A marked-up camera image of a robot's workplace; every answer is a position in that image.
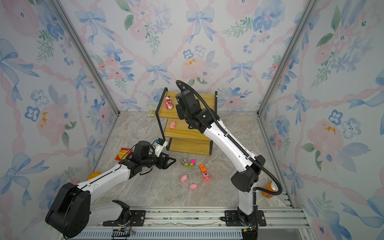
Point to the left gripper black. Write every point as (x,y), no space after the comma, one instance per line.
(165,165)

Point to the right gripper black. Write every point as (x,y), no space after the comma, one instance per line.
(180,114)

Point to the pink bear strawberry hat figure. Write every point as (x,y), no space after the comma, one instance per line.
(168,103)

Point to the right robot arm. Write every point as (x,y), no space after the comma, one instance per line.
(198,115)

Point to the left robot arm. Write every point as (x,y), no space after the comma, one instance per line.
(72,210)

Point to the pink pig on middle shelf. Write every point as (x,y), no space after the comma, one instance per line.
(172,125)

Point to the red and green toy truck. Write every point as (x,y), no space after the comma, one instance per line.
(185,163)

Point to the pink pig toy upper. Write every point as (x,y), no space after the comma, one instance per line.
(184,178)

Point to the pink pig toy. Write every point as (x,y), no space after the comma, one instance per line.
(184,178)
(193,187)

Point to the green truck pink mixer toy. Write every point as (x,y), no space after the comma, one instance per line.
(192,164)

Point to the pink pig toy lower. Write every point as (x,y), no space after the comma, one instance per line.
(193,187)

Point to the orange toy truck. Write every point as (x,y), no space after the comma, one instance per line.
(203,168)

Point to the pink bear on round base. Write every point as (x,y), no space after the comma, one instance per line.
(206,177)

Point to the red yellow snack packet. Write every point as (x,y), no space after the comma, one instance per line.
(123,153)

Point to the orange bowl left side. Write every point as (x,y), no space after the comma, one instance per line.
(93,175)

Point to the orange can right side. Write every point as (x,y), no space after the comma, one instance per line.
(272,187)

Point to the small green packet by wall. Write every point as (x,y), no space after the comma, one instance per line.
(152,113)

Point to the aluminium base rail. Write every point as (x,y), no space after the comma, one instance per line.
(204,224)

